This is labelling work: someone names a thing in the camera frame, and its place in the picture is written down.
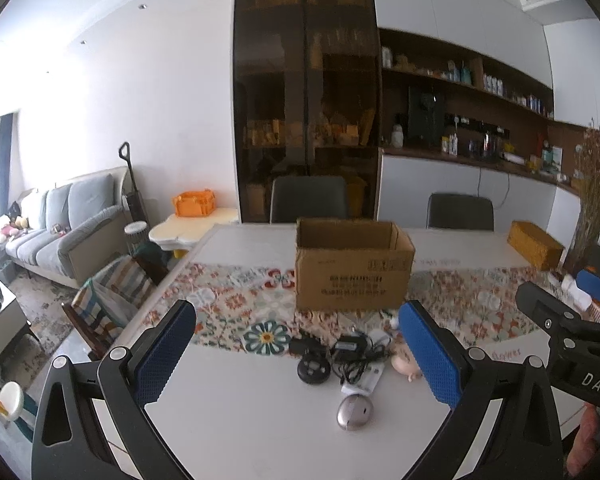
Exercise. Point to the right dark dining chair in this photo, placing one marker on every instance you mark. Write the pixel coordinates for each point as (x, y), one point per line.
(453, 211)

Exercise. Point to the black power adapter with cable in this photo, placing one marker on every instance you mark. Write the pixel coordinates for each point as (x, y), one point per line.
(352, 353)

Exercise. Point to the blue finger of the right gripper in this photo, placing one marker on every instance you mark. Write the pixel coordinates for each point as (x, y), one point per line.
(589, 282)

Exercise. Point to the white battery charger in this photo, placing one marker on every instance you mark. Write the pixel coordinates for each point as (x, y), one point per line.
(363, 378)

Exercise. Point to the dried flower bouquet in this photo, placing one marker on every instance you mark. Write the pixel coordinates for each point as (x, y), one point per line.
(587, 230)

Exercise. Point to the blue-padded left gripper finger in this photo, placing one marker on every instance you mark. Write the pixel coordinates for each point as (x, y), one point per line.
(69, 442)

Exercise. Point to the cream side table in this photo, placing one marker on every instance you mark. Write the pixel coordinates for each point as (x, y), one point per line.
(180, 235)

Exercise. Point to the striped fabric chair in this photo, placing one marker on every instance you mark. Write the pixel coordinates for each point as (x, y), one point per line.
(107, 302)

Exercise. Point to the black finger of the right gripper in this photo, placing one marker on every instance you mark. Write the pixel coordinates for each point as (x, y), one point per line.
(543, 308)

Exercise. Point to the dark glass display cabinet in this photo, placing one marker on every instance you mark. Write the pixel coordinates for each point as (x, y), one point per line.
(306, 77)

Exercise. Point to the upright vacuum cleaner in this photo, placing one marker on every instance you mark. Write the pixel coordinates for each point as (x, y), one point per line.
(133, 198)

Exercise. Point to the black round cable hub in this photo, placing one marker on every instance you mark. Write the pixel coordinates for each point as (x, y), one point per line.
(314, 367)

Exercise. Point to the brown cardboard box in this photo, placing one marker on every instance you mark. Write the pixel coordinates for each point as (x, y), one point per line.
(349, 265)

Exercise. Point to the woven yellow tissue box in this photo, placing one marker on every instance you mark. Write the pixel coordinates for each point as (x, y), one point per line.
(536, 246)

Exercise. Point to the left dark dining chair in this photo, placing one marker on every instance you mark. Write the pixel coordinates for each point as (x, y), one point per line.
(296, 197)

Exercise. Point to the patterned floral table runner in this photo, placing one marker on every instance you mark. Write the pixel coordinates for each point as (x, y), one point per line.
(254, 309)

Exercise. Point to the person's hand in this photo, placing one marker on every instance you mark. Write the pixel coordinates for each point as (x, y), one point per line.
(584, 443)

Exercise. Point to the dark dining chair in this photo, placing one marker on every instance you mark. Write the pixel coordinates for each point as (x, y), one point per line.
(453, 211)
(296, 197)

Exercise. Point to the white lower cabinet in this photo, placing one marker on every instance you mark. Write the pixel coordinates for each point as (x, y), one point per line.
(407, 182)

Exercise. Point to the silver round metal disc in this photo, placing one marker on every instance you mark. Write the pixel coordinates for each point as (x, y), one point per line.
(354, 412)

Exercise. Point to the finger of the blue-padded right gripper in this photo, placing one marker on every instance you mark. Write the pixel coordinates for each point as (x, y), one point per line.
(524, 442)

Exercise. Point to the pink doll head toy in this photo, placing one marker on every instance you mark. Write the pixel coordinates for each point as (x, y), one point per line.
(404, 362)

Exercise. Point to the white cylindrical fan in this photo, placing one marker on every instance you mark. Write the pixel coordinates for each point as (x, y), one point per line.
(136, 234)

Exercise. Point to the grey sofa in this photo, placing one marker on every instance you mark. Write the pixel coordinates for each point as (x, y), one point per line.
(74, 229)

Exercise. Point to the orange plastic crate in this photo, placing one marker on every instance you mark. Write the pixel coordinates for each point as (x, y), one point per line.
(194, 204)

